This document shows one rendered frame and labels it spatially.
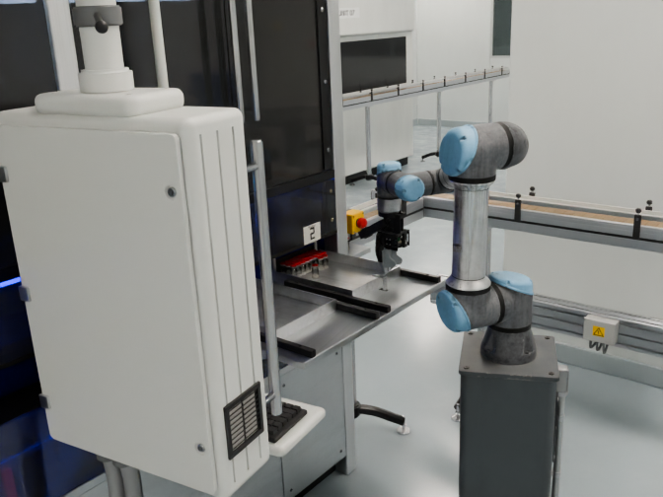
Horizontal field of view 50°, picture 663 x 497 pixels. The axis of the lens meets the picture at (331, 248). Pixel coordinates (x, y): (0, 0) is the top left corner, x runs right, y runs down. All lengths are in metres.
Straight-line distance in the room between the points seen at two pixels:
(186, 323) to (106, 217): 0.25
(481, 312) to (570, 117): 1.74
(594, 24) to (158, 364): 2.54
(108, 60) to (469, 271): 0.99
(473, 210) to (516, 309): 0.31
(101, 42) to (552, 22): 2.44
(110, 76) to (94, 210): 0.25
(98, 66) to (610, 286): 2.72
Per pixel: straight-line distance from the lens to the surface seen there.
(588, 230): 2.87
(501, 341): 1.99
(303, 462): 2.65
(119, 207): 1.34
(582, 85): 3.44
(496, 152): 1.77
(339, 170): 2.44
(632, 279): 3.55
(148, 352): 1.42
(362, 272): 2.39
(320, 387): 2.59
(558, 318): 3.05
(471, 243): 1.82
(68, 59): 1.75
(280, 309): 2.13
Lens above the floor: 1.70
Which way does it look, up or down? 18 degrees down
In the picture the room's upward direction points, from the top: 3 degrees counter-clockwise
